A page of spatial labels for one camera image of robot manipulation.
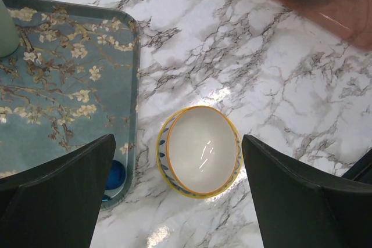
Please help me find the transparent pink plastic bin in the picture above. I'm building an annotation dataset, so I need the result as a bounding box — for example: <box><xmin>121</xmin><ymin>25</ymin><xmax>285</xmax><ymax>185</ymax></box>
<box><xmin>275</xmin><ymin>0</ymin><xmax>371</xmax><ymax>51</ymax></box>

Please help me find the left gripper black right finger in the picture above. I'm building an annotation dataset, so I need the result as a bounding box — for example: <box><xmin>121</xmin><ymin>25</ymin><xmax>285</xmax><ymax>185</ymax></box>
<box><xmin>242</xmin><ymin>135</ymin><xmax>371</xmax><ymax>247</ymax></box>

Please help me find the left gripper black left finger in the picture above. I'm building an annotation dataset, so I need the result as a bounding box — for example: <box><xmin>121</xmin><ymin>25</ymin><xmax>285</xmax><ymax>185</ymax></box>
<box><xmin>1</xmin><ymin>134</ymin><xmax>116</xmax><ymax>247</ymax></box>

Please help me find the green plastic cup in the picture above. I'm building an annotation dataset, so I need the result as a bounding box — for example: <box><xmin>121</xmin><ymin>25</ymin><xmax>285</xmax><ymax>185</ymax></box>
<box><xmin>0</xmin><ymin>0</ymin><xmax>19</xmax><ymax>57</ymax></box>

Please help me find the yellow blue patterned bowl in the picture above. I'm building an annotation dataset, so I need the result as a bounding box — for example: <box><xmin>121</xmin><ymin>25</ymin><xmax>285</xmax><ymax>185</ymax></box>
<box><xmin>156</xmin><ymin>106</ymin><xmax>243</xmax><ymax>199</ymax></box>

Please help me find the blue spoon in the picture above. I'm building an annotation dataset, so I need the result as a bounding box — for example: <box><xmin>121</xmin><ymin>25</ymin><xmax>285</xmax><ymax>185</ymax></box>
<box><xmin>102</xmin><ymin>160</ymin><xmax>126</xmax><ymax>202</ymax></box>

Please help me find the floral teal tray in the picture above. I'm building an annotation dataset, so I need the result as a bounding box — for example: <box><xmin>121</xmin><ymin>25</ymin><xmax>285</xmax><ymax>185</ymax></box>
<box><xmin>1</xmin><ymin>0</ymin><xmax>140</xmax><ymax>210</ymax></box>

